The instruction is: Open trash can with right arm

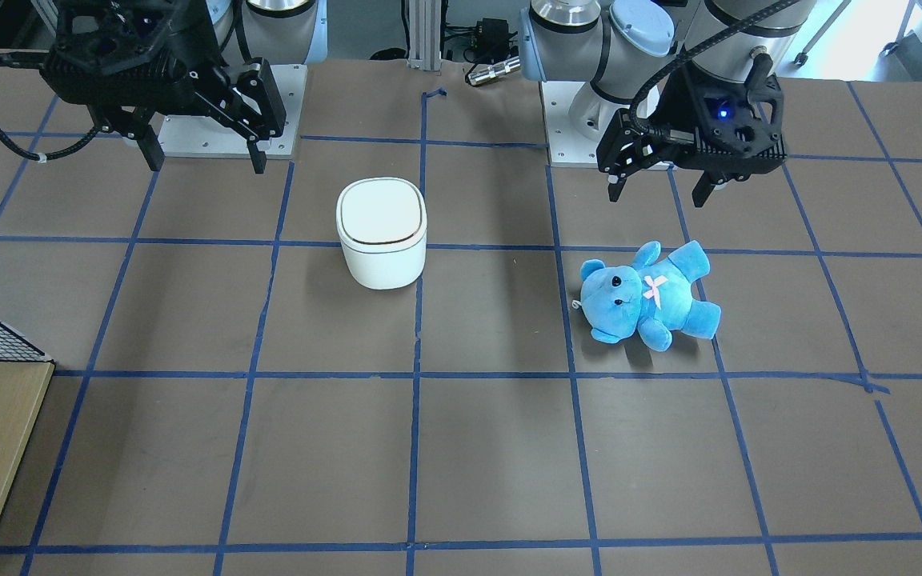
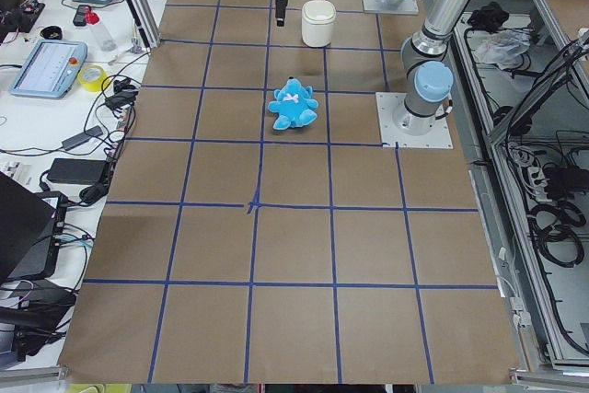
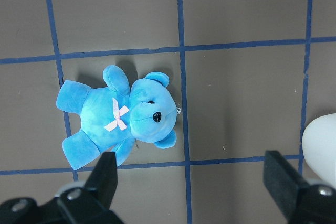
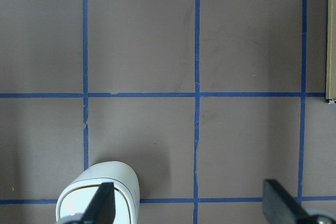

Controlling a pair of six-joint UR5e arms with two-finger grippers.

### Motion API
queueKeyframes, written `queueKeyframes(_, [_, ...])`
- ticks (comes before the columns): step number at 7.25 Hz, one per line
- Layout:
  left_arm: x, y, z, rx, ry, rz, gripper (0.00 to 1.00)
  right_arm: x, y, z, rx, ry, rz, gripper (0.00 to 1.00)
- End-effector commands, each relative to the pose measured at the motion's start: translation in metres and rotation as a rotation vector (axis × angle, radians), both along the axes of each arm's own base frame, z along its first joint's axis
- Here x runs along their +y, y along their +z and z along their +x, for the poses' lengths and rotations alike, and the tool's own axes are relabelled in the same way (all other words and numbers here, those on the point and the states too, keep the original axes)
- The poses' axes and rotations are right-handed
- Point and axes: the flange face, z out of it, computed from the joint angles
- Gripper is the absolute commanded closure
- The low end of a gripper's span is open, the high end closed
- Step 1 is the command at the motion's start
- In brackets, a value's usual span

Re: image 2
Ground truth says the white trash can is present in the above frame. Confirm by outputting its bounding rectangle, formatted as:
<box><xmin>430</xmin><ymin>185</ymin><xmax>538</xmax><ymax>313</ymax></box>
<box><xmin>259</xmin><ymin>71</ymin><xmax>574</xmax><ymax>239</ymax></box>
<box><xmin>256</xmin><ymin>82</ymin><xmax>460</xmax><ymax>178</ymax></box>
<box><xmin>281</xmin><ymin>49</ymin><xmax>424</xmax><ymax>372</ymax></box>
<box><xmin>301</xmin><ymin>0</ymin><xmax>337</xmax><ymax>48</ymax></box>

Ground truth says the blue plush toy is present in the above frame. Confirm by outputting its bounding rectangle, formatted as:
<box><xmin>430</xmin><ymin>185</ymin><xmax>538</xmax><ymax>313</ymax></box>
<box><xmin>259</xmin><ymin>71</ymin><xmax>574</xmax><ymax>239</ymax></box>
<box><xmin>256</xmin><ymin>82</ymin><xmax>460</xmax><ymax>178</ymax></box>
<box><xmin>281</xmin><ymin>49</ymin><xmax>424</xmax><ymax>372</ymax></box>
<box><xmin>268</xmin><ymin>76</ymin><xmax>318</xmax><ymax>131</ymax></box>

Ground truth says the clear plastic bottle red cap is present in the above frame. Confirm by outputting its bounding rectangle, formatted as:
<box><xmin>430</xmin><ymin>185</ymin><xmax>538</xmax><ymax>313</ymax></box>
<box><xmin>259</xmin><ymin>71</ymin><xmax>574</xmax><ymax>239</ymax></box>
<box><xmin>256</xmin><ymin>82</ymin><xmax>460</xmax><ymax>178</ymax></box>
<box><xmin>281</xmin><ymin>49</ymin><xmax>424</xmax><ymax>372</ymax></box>
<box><xmin>85</xmin><ymin>6</ymin><xmax>117</xmax><ymax>52</ymax></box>

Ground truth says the yellow tape roll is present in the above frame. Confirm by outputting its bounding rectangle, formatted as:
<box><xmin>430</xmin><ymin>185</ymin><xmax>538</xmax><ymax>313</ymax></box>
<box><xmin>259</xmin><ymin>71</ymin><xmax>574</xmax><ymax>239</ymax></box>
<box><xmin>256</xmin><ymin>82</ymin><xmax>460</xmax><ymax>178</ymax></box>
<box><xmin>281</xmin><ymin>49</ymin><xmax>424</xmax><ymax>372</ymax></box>
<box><xmin>76</xmin><ymin>65</ymin><xmax>108</xmax><ymax>92</ymax></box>

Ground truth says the crumpled white cloth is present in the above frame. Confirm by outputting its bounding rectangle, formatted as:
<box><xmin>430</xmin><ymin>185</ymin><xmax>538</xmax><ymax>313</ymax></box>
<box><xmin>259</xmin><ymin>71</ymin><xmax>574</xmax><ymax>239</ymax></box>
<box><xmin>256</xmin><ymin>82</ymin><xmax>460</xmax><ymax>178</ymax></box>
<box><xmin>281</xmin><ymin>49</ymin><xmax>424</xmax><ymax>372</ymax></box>
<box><xmin>473</xmin><ymin>30</ymin><xmax>530</xmax><ymax>69</ymax></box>

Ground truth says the black small bowl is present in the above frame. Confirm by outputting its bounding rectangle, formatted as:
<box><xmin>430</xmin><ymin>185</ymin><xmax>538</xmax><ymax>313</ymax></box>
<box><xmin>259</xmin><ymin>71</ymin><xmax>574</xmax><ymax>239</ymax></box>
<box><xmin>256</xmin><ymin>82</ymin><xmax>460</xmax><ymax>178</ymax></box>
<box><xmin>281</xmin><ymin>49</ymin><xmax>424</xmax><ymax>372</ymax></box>
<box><xmin>40</xmin><ymin>26</ymin><xmax>63</xmax><ymax>40</ymax></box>

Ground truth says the teach pendant near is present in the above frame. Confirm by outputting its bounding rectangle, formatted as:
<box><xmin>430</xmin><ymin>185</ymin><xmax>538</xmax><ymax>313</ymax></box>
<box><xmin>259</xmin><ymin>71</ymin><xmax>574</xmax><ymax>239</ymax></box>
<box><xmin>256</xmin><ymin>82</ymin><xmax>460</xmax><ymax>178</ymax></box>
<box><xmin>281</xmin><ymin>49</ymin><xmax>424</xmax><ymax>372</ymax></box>
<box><xmin>9</xmin><ymin>40</ymin><xmax>87</xmax><ymax>99</ymax></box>

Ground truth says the brown gridded table mat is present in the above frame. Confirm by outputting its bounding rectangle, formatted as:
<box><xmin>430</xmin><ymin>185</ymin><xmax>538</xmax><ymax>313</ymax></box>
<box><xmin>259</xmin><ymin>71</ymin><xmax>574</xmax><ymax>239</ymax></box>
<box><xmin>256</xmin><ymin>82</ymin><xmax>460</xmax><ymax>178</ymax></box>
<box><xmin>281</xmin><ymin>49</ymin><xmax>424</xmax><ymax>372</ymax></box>
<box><xmin>60</xmin><ymin>0</ymin><xmax>519</xmax><ymax>385</ymax></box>

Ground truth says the black power adapter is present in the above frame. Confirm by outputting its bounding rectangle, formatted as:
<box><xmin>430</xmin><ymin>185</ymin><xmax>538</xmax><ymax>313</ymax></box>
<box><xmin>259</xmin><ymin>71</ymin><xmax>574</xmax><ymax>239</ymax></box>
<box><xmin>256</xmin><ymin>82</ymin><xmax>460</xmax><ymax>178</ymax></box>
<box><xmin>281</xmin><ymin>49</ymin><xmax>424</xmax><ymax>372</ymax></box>
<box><xmin>47</xmin><ymin>158</ymin><xmax>108</xmax><ymax>185</ymax></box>

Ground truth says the black laptop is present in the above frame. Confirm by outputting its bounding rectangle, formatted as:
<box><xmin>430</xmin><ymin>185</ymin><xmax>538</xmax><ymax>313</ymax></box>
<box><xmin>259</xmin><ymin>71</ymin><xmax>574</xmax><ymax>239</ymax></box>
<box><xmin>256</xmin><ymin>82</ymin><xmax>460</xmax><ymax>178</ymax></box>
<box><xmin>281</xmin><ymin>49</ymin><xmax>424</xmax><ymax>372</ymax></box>
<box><xmin>1</xmin><ymin>174</ymin><xmax>66</xmax><ymax>283</ymax></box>

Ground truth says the black cable bundle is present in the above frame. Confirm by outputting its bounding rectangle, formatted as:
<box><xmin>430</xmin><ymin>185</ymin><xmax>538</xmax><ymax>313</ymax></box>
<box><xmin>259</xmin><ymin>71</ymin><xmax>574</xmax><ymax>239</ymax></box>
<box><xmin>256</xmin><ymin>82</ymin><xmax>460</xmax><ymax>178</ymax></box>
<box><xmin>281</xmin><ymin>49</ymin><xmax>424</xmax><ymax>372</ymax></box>
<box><xmin>526</xmin><ymin>203</ymin><xmax>585</xmax><ymax>270</ymax></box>

